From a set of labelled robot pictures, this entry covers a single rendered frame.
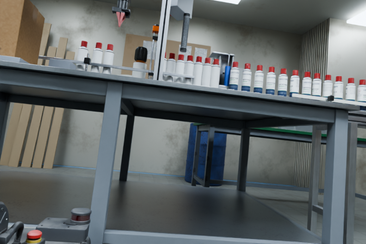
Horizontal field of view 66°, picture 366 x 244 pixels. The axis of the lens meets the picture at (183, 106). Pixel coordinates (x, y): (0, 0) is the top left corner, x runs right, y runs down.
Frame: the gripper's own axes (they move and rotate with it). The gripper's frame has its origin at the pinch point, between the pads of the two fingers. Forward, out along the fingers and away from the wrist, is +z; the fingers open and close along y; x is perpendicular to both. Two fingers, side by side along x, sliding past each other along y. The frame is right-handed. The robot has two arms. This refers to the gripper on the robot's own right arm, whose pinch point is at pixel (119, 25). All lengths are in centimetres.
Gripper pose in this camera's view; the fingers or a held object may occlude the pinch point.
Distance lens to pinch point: 171.9
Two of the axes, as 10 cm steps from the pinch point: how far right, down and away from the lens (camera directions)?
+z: -1.1, 9.9, -1.2
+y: -9.8, -1.3, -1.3
